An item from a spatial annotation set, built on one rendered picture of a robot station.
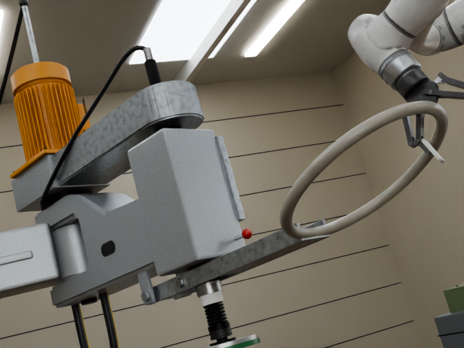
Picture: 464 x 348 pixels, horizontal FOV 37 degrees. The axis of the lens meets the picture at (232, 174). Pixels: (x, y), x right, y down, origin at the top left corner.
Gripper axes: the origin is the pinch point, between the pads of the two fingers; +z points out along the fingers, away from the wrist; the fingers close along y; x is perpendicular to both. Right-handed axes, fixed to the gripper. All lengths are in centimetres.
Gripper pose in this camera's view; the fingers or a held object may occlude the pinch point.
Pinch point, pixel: (462, 138)
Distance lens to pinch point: 167.4
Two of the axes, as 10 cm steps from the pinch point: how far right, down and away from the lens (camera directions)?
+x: -5.5, -1.5, -8.2
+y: -6.8, 6.6, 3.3
